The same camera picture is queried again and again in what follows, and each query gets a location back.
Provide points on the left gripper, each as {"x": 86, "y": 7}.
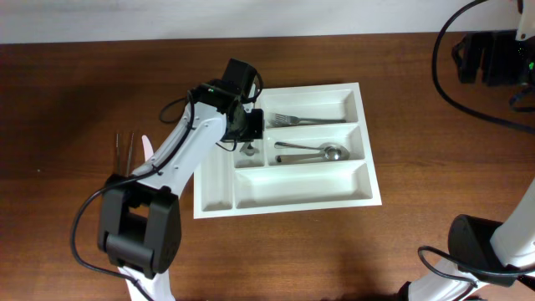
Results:
{"x": 252, "y": 125}

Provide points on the small teaspoon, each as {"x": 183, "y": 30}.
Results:
{"x": 248, "y": 149}

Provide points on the steel fork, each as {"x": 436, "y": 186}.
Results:
{"x": 290, "y": 117}
{"x": 285, "y": 123}

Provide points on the large steel spoon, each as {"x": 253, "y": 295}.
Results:
{"x": 280, "y": 145}
{"x": 328, "y": 154}

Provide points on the pink plastic knife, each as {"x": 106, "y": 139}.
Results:
{"x": 148, "y": 151}

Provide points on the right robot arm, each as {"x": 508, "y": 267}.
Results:
{"x": 481, "y": 251}

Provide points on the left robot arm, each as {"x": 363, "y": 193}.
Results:
{"x": 140, "y": 222}

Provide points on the white plastic cutlery tray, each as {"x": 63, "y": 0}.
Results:
{"x": 228, "y": 183}

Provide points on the left metal chopstick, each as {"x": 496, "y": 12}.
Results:
{"x": 117, "y": 168}

